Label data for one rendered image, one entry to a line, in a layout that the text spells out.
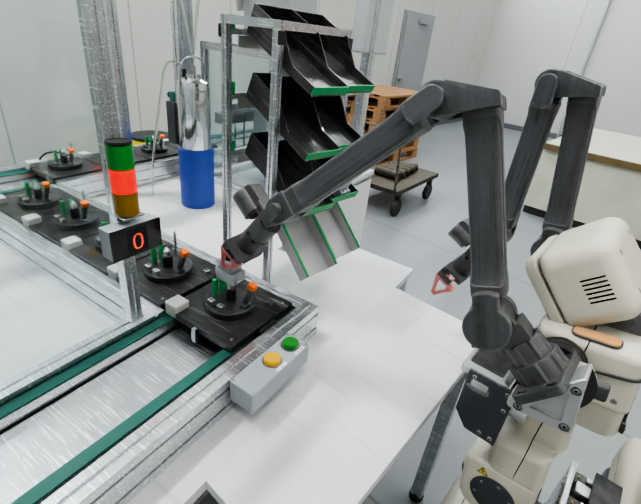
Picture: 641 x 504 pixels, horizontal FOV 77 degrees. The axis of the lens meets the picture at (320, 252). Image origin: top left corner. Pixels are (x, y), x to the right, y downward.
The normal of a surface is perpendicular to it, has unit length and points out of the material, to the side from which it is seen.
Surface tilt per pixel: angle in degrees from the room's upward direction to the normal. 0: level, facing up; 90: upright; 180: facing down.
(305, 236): 45
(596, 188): 90
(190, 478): 0
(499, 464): 90
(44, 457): 0
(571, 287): 90
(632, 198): 90
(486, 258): 76
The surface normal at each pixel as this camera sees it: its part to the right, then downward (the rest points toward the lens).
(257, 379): 0.11, -0.87
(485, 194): -0.47, 0.18
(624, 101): -0.65, 0.30
